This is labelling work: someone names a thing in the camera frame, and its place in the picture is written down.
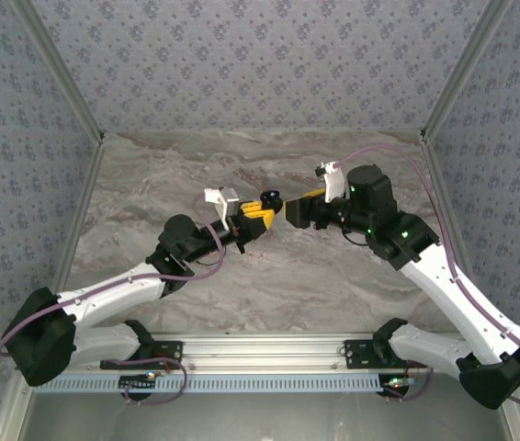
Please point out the small black circuit board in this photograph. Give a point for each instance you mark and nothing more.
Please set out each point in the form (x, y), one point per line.
(138, 381)
(395, 383)

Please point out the aluminium upright frame post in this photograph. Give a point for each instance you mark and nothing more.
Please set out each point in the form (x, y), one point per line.
(461, 69)
(62, 69)

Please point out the grey metal sheet panel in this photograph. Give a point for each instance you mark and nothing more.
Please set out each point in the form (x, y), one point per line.
(260, 418)

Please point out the aluminium table side rail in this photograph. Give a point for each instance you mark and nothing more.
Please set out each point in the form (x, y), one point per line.
(82, 202)
(446, 206)

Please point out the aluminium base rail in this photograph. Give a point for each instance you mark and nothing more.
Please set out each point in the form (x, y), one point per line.
(260, 351)

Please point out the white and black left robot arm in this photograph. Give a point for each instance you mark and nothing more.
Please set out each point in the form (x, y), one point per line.
(113, 294)

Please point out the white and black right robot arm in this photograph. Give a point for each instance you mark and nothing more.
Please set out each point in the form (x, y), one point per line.
(444, 294)

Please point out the black earbud charging case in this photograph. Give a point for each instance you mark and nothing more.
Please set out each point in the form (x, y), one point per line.
(271, 198)

